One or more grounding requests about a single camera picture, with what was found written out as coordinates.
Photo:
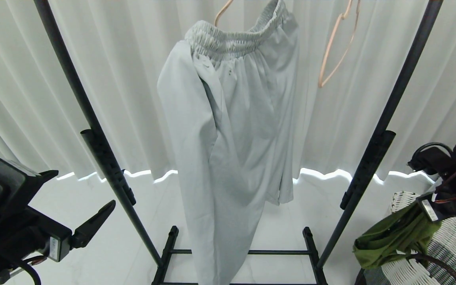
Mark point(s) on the black clothes rack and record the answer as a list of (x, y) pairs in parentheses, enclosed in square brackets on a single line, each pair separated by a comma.
[(105, 158)]

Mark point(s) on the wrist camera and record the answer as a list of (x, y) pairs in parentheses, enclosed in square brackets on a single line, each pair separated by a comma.
[(2, 186), (430, 162)]

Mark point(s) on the pink clothes hanger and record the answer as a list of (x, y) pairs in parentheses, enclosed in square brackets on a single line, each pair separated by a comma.
[(221, 14), (331, 43)]

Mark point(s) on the green garment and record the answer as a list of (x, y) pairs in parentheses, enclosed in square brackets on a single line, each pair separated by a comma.
[(394, 237)]

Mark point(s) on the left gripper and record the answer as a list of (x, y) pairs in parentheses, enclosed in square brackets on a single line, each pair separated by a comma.
[(26, 233)]

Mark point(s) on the pale grey shorts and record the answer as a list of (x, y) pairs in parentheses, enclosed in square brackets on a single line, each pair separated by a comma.
[(232, 138)]

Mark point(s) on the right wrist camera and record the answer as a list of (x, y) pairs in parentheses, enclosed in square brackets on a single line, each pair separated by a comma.
[(430, 162)]

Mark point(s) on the white curtain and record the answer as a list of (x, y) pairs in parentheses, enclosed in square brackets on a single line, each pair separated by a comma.
[(34, 99)]

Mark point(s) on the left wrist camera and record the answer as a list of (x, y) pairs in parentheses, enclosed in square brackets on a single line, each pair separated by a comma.
[(2, 186)]

